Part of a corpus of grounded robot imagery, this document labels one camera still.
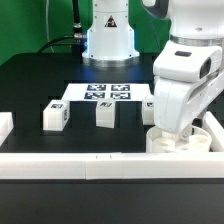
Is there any white fence wall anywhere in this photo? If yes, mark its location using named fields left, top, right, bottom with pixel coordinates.
left=0, top=112, right=14, bottom=147
left=203, top=111, right=224, bottom=152
left=0, top=152, right=224, bottom=180

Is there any black cable horizontal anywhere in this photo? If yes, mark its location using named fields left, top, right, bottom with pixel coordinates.
left=37, top=33, right=87, bottom=54

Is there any white right fence wall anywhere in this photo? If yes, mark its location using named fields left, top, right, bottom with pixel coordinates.
left=203, top=111, right=224, bottom=152

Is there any white left fence wall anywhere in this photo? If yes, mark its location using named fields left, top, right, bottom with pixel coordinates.
left=0, top=112, right=14, bottom=147

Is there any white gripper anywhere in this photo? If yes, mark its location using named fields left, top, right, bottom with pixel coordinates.
left=153, top=41, right=224, bottom=134

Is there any white front fence wall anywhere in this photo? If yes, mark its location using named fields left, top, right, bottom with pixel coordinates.
left=0, top=152, right=224, bottom=180

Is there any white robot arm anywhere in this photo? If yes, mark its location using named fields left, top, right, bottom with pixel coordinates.
left=82, top=0, right=224, bottom=134

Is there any thin white cable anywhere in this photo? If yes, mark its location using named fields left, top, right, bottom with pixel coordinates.
left=45, top=0, right=56, bottom=54

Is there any black cable vertical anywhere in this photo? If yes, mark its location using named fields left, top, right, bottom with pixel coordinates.
left=72, top=0, right=82, bottom=32

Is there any white marker sheet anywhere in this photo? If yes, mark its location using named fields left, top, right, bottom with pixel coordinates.
left=62, top=83, right=153, bottom=101

